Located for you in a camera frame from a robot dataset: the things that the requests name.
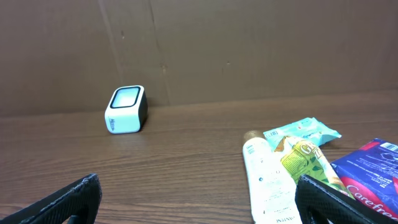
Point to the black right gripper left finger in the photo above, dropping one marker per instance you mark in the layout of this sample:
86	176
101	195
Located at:
78	202

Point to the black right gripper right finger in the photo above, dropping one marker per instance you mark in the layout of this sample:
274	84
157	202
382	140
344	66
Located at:
318	203

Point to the green yellow snack pack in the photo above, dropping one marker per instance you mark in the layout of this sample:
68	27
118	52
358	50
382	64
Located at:
300	156

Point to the white tube gold cap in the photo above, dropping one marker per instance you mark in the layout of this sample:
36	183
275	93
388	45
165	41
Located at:
271	188

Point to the purple pad package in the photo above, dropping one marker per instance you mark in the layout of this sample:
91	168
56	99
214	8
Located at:
370	174

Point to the teal wipes pack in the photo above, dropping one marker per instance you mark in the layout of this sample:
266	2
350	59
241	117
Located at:
308	128

